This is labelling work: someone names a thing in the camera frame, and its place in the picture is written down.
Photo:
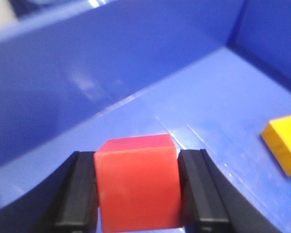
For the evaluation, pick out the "yellow studded toy brick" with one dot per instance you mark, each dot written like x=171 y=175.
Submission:
x=277 y=136

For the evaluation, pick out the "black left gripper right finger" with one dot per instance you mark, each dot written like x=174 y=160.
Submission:
x=210 y=202

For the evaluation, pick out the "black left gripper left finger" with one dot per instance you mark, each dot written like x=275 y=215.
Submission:
x=65 y=202

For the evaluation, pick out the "large blue target bin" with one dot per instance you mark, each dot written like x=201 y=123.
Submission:
x=209 y=73

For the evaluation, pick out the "red cube block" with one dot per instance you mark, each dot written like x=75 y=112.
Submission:
x=138 y=184

